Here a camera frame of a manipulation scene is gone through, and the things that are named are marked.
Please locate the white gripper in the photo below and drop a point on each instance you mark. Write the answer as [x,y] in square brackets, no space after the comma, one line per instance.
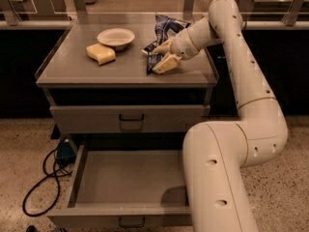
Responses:
[181,44]

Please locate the blue rxbar blueberry bar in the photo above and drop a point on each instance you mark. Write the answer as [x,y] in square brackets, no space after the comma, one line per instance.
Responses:
[152,60]

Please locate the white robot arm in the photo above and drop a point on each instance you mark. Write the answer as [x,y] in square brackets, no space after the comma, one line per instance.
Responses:
[214,152]

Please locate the closed top drawer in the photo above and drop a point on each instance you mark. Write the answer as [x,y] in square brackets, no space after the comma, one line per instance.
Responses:
[127,118]

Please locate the grey drawer cabinet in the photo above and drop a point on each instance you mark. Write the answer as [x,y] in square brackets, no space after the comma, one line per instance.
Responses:
[72,78]

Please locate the grey background counter left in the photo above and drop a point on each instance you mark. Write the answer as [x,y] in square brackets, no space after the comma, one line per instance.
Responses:
[33,10]

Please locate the open middle drawer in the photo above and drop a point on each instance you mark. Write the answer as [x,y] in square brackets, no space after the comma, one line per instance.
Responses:
[125,189]

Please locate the blue white chip bag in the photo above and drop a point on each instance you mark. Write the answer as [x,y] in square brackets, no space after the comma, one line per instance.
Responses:
[165,28]

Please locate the white bowl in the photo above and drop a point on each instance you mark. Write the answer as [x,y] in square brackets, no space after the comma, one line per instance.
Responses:
[117,38]

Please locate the yellow sponge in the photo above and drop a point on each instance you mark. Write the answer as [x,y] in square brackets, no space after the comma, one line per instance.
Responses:
[101,53]

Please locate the blue power adapter box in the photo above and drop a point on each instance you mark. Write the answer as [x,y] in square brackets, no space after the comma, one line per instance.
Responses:
[64,153]

